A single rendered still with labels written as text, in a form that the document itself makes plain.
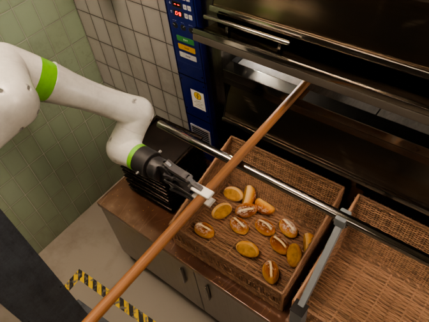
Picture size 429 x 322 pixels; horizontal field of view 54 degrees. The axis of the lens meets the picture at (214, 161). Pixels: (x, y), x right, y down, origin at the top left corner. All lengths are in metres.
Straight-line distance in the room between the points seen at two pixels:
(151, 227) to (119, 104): 0.80
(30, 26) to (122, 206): 0.93
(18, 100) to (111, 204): 1.15
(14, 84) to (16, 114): 0.07
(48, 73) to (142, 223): 0.98
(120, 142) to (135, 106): 0.13
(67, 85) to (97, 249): 1.60
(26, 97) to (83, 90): 0.26
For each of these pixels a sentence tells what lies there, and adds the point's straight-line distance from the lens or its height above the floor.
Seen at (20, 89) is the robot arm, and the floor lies 1.63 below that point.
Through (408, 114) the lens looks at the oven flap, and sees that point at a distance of 1.22.
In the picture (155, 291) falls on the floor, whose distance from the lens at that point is 2.47.
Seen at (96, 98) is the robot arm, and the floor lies 1.42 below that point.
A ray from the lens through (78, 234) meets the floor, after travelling 2.82.
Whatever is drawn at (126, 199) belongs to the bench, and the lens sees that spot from 2.10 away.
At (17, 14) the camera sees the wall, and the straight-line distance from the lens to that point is 2.14.
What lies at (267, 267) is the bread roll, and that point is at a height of 0.64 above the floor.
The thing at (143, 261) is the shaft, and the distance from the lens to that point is 1.16.
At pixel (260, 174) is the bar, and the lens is 1.32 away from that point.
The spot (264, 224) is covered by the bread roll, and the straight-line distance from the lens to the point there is 1.84.
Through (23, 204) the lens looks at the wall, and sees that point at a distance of 2.56.
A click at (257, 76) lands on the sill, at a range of 1.67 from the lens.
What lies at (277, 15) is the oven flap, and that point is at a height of 1.49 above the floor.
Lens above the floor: 2.20
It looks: 48 degrees down
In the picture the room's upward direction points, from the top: 8 degrees counter-clockwise
